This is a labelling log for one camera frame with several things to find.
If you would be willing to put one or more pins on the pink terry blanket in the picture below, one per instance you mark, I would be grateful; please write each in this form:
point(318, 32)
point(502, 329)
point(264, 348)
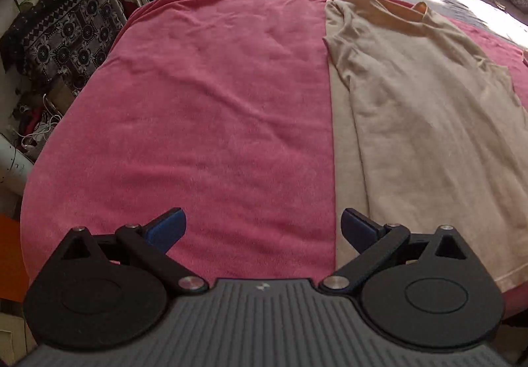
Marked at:
point(206, 111)

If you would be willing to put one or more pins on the orange board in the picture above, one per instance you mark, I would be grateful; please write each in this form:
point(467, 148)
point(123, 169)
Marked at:
point(12, 259)

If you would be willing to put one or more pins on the dark patterned cloth cover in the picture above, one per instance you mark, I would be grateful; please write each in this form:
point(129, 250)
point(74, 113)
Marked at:
point(70, 33)

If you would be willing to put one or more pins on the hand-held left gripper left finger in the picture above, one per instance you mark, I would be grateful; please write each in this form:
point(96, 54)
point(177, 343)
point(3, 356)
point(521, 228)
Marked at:
point(167, 230)

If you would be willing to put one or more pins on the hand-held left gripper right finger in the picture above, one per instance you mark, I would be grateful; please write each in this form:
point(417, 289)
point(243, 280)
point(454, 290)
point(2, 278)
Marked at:
point(358, 230)

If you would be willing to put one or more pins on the beige t-shirt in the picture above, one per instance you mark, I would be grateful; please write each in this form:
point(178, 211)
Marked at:
point(420, 123)

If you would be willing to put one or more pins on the white cylinder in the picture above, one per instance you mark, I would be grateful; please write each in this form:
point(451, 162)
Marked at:
point(14, 163)

